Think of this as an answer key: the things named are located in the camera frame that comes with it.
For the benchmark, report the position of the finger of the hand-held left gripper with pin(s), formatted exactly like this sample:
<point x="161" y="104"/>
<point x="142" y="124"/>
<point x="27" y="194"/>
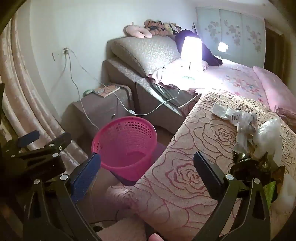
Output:
<point x="27" y="139"/>
<point x="57" y="141"/>

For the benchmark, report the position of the grey upholstered bed frame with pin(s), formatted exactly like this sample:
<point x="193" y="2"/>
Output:
<point x="120" y="76"/>

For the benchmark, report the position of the pink patterned curtain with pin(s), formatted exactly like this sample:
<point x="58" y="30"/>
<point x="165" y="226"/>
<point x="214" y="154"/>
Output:
<point x="27" y="92"/>

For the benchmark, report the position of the pink floral bed sheet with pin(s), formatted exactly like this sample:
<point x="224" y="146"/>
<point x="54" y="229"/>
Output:
<point x="231" y="78"/>

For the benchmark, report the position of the green packet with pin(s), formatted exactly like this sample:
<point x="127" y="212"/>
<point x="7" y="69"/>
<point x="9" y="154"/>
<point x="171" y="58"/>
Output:
<point x="269" y="190"/>

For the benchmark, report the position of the floral glass wardrobe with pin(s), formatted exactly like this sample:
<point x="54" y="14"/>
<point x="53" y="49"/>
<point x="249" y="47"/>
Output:
<point x="231" y="46"/>

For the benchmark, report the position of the person's right hand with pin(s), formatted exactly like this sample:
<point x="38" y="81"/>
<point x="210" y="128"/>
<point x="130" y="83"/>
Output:
<point x="155" y="237"/>

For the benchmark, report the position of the pink printed book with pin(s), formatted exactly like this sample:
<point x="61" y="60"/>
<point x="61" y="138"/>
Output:
<point x="106" y="90"/>

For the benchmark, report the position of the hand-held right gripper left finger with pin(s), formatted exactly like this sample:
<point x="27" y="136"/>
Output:
<point x="86" y="178"/>

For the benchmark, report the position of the white table lamp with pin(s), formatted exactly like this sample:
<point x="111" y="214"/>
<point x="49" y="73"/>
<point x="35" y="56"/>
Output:
<point x="190" y="48"/>

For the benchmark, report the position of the pink folded quilt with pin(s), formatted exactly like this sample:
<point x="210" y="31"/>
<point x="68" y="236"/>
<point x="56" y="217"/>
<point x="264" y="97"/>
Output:
<point x="275" y="92"/>

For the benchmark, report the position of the pink neck pillow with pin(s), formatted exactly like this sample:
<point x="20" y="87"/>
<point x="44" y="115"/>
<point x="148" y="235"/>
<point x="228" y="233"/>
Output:
<point x="135" y="32"/>

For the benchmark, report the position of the rose pattern blanket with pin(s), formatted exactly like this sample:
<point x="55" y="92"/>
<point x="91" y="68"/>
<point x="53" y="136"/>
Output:
<point x="185" y="143"/>

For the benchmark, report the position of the small green object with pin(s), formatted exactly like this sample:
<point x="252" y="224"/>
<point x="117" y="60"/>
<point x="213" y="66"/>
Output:
<point x="87" y="92"/>

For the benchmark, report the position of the colourful plush toy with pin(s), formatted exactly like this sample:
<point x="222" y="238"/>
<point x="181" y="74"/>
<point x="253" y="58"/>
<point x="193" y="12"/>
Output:
<point x="171" y="27"/>

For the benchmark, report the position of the brown wooden door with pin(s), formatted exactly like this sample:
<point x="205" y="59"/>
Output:
<point x="275" y="46"/>

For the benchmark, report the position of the clear plastic bag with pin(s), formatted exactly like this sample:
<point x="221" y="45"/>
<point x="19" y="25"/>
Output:
<point x="268" y="134"/>

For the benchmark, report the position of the dark purple cloth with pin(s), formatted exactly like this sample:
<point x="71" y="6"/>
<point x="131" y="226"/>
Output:
<point x="212" y="59"/>

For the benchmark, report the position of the dark foil wrapper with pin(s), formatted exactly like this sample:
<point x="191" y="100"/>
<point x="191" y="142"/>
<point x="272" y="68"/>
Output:
<point x="252" y="168"/>

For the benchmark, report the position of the grey bed pad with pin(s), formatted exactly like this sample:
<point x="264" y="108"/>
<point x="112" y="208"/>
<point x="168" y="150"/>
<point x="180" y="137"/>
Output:
<point x="166" y="95"/>

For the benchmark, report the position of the pink plastic basket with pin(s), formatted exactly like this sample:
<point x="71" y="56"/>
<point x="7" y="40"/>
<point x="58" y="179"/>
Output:
<point x="138" y="139"/>

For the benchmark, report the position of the white wall socket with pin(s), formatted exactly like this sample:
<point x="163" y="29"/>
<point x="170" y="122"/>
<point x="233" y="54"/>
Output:
<point x="65" y="51"/>

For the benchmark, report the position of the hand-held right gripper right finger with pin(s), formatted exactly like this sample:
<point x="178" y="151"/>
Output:
<point x="209" y="177"/>

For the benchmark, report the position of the grey upholstered nightstand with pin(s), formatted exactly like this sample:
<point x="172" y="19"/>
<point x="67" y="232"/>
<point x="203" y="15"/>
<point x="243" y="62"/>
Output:
<point x="99" y="111"/>

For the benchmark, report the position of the grey patterned headboard cushion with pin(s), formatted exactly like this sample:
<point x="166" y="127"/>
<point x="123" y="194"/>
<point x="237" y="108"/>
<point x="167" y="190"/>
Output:
<point x="145" y="53"/>

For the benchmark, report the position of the white paper packet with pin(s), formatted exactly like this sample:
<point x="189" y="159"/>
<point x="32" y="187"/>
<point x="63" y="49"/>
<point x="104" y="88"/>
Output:
<point x="219" y="111"/>

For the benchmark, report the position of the printed plastic wrapper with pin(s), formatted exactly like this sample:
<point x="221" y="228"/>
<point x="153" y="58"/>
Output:
<point x="244" y="122"/>

